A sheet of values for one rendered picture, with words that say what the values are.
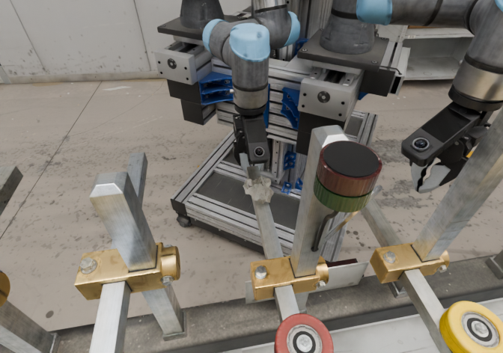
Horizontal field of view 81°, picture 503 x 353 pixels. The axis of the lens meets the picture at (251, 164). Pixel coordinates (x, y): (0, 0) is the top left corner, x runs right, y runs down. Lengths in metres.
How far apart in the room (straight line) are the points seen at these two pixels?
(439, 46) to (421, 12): 3.19
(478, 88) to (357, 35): 0.45
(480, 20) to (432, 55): 3.22
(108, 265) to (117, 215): 0.13
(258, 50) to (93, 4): 2.65
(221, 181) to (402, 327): 1.10
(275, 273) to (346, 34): 0.64
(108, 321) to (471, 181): 0.53
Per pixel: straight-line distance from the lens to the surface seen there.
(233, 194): 1.55
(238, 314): 0.70
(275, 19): 0.73
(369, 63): 0.87
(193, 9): 1.08
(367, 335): 0.82
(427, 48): 3.67
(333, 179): 0.29
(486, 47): 0.51
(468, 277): 0.89
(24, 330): 0.69
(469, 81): 0.52
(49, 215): 2.09
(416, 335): 0.86
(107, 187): 0.35
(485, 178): 0.52
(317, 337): 0.48
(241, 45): 0.57
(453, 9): 0.57
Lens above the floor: 1.36
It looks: 42 degrees down
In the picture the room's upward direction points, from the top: straight up
